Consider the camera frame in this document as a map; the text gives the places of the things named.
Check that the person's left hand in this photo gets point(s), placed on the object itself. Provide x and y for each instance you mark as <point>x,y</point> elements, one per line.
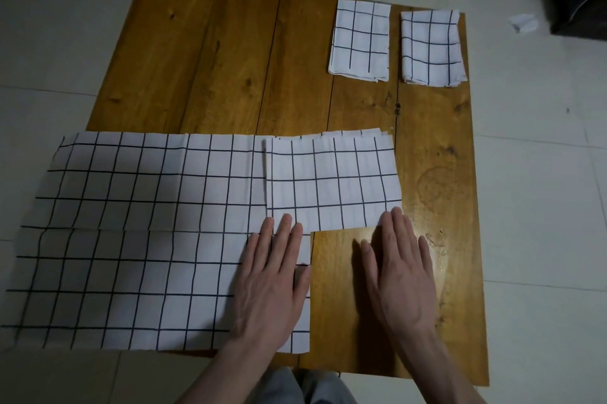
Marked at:
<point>265,294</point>

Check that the person's right hand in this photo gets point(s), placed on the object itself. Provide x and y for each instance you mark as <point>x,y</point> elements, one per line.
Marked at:
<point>403,294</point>

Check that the person's left middle finger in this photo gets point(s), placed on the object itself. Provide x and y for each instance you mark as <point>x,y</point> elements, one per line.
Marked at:
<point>280,240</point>

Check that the person's right middle finger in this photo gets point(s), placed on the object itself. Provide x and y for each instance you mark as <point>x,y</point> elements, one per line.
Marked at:
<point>400,235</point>

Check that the person's right thumb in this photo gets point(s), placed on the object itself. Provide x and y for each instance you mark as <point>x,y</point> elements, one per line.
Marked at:
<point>366,262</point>

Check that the person's left little finger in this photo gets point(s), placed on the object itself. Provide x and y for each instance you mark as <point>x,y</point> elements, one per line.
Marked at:
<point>250,252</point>

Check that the person's left thumb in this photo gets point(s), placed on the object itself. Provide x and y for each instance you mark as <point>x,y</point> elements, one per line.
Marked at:
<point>303,281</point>

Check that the person's right little finger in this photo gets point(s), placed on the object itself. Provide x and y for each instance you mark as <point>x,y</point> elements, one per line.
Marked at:
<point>427,256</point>

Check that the large white checked cloth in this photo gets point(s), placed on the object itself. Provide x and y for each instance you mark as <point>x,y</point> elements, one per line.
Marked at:
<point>142,190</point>

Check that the person's left forearm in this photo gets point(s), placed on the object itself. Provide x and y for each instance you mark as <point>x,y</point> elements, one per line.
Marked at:
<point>223,373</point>

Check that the person's right forearm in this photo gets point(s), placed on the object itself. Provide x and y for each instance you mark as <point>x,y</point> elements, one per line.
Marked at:
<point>436,370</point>

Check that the person's grey trousers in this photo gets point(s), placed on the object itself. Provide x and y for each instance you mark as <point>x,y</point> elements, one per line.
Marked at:
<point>303,387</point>

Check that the folded white checked cloth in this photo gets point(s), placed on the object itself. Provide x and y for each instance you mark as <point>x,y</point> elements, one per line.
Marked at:
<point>359,41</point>
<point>431,48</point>

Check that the white paper scrap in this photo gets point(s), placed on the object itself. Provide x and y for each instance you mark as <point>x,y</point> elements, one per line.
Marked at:
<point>522,23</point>

